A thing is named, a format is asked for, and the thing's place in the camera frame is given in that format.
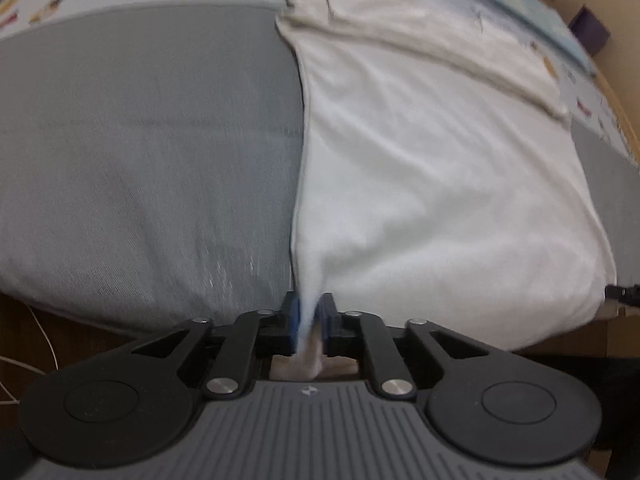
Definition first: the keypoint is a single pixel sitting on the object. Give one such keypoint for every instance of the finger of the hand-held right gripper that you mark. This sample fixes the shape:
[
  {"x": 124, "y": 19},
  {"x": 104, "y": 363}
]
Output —
[{"x": 625, "y": 294}]

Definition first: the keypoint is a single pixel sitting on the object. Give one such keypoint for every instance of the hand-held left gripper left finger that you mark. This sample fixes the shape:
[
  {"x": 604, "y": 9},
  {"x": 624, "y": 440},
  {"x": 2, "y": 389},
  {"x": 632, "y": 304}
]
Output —
[{"x": 295, "y": 321}]

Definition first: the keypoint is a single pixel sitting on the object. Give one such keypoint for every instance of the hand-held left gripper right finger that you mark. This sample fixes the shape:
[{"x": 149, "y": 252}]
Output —
[{"x": 328, "y": 321}]

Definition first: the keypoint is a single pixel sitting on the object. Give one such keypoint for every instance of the white small shirt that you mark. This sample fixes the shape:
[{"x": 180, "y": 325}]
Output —
[{"x": 425, "y": 185}]

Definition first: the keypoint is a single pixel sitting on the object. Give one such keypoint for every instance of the grey printed bed sheet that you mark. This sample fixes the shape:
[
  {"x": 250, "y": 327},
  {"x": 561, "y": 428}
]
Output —
[{"x": 150, "y": 135}]

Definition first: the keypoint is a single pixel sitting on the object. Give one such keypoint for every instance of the purple box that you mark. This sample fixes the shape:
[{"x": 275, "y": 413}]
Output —
[{"x": 592, "y": 27}]

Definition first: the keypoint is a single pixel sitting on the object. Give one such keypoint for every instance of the light blue blanket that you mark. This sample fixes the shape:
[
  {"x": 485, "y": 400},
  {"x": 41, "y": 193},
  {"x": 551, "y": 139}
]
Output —
[{"x": 530, "y": 10}]

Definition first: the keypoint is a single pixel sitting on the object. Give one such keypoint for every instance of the wooden bed frame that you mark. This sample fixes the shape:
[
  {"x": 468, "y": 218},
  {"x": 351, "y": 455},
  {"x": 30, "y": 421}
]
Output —
[{"x": 622, "y": 110}]

